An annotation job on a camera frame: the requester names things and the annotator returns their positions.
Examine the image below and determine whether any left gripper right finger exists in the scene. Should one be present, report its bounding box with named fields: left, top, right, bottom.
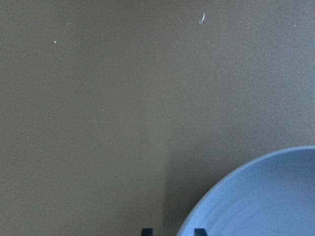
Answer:
left=194, top=228, right=207, bottom=236

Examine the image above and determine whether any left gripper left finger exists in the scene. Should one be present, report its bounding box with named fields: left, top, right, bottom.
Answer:
left=141, top=228, right=153, bottom=236

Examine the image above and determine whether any blue round plate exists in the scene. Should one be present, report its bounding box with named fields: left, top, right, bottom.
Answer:
left=178, top=146, right=315, bottom=236

